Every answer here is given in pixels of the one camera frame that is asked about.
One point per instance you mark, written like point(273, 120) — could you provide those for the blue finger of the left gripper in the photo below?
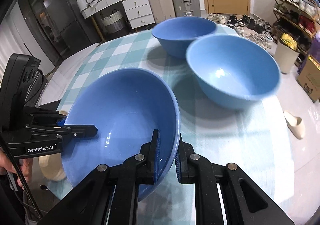
point(61, 122)
point(79, 131)

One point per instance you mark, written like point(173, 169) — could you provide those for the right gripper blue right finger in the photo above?
point(184, 167)

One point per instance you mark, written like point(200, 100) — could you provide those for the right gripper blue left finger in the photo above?
point(154, 155)

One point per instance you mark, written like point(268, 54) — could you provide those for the cream plate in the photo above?
point(51, 167)

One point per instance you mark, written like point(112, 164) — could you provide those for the light blue bowl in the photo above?
point(233, 72)

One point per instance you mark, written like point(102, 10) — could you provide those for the teal checked tablecloth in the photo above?
point(256, 139)

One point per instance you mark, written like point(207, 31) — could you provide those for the dark grey refrigerator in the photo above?
point(76, 31)

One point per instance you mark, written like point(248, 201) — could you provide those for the woven laundry basket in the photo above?
point(114, 23)

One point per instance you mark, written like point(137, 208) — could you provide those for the cream slipper far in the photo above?
point(295, 124)

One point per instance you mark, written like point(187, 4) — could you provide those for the white kettle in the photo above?
point(82, 4)

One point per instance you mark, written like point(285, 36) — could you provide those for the white drawer desk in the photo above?
point(138, 12)

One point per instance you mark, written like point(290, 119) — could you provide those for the cardboard box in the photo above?
point(309, 78)

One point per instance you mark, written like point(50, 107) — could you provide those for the beige trash bin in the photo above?
point(286, 53)

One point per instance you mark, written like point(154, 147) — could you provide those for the wooden shoe rack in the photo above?
point(299, 19)

